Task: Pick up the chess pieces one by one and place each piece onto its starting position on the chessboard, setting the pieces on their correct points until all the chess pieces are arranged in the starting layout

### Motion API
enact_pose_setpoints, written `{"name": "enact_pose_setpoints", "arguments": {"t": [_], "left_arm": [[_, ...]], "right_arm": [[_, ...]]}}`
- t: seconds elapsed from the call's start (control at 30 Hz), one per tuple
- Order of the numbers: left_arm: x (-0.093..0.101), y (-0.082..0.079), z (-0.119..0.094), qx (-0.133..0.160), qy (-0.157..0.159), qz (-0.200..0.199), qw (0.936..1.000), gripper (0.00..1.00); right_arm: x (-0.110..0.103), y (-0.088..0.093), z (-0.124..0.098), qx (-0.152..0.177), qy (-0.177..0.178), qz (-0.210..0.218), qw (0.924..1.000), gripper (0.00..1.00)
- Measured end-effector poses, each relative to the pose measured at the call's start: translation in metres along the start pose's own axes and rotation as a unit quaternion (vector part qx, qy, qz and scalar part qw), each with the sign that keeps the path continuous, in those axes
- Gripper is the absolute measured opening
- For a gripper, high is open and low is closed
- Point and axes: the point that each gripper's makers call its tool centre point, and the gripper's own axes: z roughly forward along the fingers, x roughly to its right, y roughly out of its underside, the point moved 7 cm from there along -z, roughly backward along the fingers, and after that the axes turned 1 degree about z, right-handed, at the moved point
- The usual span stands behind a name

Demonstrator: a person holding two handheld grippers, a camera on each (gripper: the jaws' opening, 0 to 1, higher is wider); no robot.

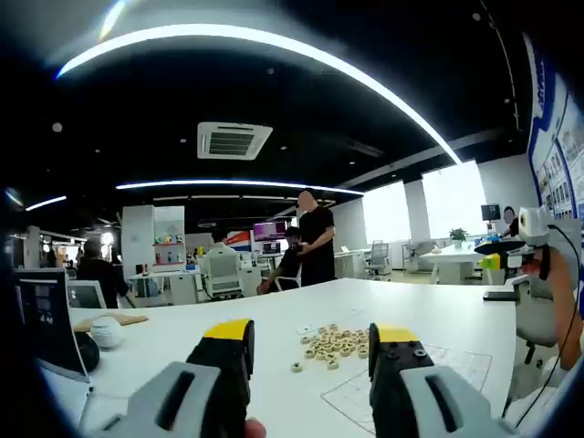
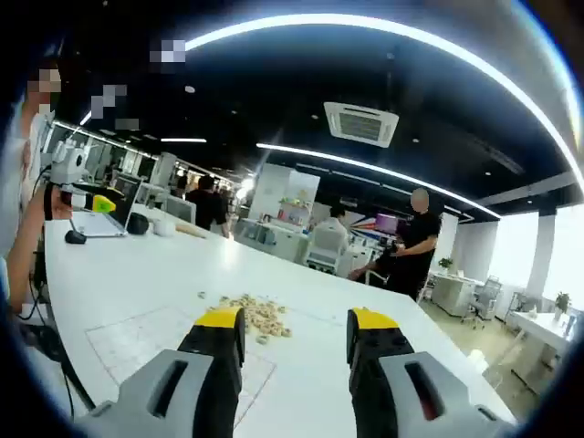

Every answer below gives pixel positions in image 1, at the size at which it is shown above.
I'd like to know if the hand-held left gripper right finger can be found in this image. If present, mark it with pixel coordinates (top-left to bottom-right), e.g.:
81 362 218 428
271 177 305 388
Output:
367 322 520 438

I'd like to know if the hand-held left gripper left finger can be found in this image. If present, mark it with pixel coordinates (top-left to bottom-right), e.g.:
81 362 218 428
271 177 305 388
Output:
79 318 256 438

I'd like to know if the clear grid chessboard sheet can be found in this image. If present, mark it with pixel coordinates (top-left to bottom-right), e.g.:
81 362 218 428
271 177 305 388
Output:
320 341 494 435

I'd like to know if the pile of wooden chess pieces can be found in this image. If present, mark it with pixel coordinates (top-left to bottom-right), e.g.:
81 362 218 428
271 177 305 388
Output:
290 321 371 373

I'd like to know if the person's right hand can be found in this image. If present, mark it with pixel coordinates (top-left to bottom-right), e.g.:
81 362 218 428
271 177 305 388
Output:
521 257 549 277

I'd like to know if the white office table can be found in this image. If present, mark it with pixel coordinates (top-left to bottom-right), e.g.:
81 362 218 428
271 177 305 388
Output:
419 244 492 285

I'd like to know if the black round pouch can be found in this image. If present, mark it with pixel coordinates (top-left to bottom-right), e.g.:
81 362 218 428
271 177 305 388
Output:
75 331 100 371

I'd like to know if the white round object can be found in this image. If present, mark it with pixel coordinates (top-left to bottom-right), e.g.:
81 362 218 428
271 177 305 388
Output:
90 317 125 350

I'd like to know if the tan rolled mat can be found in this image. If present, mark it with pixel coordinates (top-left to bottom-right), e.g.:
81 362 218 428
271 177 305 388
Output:
72 313 150 332

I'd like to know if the grey mesh office chair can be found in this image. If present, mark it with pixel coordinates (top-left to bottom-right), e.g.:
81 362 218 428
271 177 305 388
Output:
364 240 392 280

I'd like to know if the clear plastic strip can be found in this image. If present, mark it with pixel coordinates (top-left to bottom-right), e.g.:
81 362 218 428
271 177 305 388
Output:
295 306 366 336

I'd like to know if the white framed monitor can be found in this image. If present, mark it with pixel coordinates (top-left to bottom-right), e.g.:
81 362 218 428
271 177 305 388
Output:
67 278 107 310

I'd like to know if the open grey laptop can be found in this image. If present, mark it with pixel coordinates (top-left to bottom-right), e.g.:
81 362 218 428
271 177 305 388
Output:
13 267 92 383

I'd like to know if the white gaming chair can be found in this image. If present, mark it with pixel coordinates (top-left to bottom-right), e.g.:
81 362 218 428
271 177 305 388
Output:
200 244 244 300

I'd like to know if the white display cabinet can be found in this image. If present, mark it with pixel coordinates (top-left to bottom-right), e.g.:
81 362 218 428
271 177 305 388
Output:
121 203 187 277

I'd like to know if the purple lit screen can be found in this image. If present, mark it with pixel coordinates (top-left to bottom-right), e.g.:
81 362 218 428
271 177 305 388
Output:
253 221 288 242

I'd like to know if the short ceiling light strip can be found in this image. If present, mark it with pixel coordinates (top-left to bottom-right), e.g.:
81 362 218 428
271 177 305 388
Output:
25 194 68 213

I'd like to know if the long curved ceiling light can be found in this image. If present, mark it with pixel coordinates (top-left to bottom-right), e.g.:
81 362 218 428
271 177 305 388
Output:
116 179 365 196
57 23 463 165

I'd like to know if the ceiling air conditioner vent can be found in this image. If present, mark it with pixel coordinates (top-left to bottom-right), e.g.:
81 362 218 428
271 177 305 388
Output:
196 120 274 161

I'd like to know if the blue white wall poster board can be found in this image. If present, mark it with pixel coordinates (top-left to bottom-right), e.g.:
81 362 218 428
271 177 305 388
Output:
522 31 584 221

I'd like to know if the black cable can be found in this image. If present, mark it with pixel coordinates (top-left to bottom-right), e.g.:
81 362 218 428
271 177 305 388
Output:
500 222 579 420

